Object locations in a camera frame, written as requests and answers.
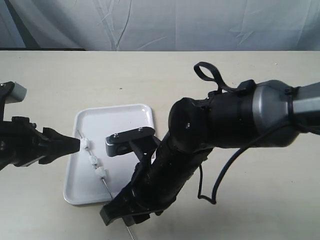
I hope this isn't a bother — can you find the black flat ribbon cable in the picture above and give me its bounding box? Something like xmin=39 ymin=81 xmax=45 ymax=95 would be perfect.
xmin=193 ymin=61 xmax=241 ymax=95

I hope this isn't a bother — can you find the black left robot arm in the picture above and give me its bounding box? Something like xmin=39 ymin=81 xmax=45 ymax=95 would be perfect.
xmin=0 ymin=81 xmax=81 ymax=170

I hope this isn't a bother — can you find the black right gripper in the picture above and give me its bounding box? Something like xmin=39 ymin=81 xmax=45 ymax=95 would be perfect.
xmin=99 ymin=136 xmax=177 ymax=226

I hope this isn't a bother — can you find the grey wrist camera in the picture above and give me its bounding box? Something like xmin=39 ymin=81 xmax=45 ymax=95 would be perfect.
xmin=105 ymin=126 xmax=161 ymax=159
xmin=5 ymin=82 xmax=27 ymax=104

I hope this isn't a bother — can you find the thin metal skewer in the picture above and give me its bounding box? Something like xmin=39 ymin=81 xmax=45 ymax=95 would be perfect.
xmin=77 ymin=129 xmax=135 ymax=240

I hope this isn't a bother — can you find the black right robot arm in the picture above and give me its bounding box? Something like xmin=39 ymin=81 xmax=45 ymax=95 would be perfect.
xmin=100 ymin=80 xmax=320 ymax=226

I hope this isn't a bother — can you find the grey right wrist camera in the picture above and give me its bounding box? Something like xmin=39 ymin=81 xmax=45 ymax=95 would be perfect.
xmin=105 ymin=126 xmax=161 ymax=159

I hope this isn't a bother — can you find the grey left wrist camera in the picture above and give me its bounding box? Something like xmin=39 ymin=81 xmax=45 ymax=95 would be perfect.
xmin=5 ymin=82 xmax=27 ymax=104

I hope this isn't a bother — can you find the white backdrop cloth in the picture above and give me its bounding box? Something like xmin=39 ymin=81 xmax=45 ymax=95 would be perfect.
xmin=0 ymin=0 xmax=320 ymax=51

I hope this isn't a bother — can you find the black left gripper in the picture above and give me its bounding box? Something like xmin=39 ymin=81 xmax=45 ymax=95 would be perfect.
xmin=0 ymin=116 xmax=80 ymax=168

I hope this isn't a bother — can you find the black round cable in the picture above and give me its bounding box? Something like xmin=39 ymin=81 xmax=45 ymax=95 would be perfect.
xmin=197 ymin=124 xmax=320 ymax=205

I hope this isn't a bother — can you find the white plastic tray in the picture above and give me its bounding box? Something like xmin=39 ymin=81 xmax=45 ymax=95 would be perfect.
xmin=62 ymin=103 xmax=161 ymax=206

